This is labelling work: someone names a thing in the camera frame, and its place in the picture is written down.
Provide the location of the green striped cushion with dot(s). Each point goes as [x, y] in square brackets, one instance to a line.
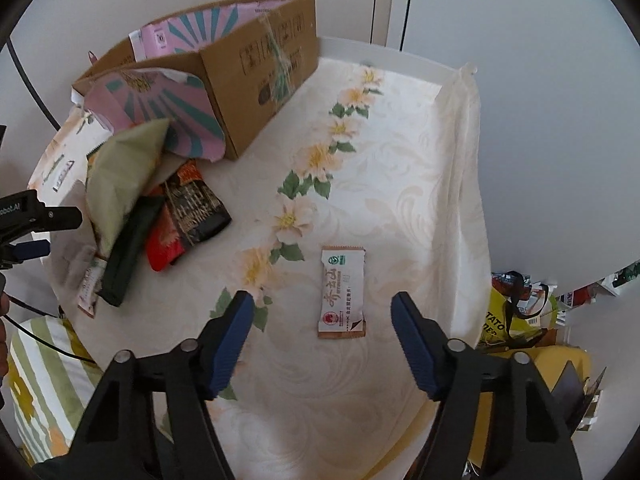
[40, 385]

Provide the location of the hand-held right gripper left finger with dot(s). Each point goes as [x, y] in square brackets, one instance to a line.
[232, 345]

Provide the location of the small white and red packet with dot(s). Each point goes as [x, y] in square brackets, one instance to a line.
[90, 285]

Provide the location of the cardboard box with pink lining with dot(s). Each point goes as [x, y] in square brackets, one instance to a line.
[250, 80]

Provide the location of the pale green snack bag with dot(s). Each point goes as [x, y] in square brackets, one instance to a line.
[125, 175]

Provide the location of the large white snack bag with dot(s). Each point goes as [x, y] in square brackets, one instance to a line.
[55, 160]

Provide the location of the white snack packet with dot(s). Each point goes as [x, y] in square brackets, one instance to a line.
[342, 290]

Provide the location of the red snack packet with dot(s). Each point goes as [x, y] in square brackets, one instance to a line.
[165, 245]

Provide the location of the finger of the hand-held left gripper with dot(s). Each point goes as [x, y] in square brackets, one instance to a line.
[30, 250]
[57, 219]

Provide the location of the black and brown snack packet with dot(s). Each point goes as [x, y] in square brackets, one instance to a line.
[200, 210]

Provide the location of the floral cream tablecloth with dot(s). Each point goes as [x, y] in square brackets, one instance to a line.
[400, 185]

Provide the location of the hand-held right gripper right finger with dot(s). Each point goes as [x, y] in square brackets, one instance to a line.
[415, 345]

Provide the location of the pink stick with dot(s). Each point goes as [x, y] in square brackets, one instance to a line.
[93, 57]

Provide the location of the dark green snack packet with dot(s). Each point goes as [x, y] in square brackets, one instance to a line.
[125, 255]

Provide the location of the yellow printed bag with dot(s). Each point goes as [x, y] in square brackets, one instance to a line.
[500, 320]

